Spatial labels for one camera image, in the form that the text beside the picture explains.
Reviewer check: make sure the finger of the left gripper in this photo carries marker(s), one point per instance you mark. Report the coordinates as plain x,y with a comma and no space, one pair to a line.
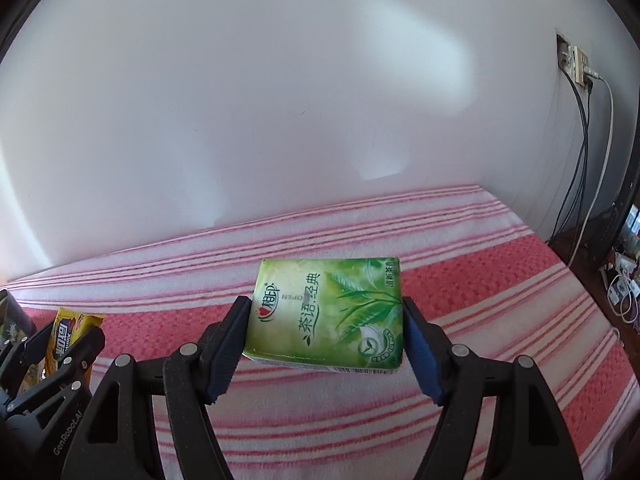
74,366
22,362

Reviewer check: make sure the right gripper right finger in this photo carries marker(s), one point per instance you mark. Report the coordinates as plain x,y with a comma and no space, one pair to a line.
529,437

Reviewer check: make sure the small orange snack packet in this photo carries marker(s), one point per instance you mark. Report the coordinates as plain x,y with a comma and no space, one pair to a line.
67,329

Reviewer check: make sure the cluttered side desk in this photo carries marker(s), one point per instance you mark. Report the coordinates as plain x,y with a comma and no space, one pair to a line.
621,273

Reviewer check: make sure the red white striped cloth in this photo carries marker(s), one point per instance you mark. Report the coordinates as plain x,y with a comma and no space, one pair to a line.
468,262

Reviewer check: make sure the green tissue pack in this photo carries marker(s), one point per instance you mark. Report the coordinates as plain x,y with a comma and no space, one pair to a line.
341,315

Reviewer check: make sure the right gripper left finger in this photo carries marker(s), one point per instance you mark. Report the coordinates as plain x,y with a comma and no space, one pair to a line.
117,436

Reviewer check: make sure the wall power socket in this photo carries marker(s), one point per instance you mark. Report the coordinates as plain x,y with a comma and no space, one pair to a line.
573,61

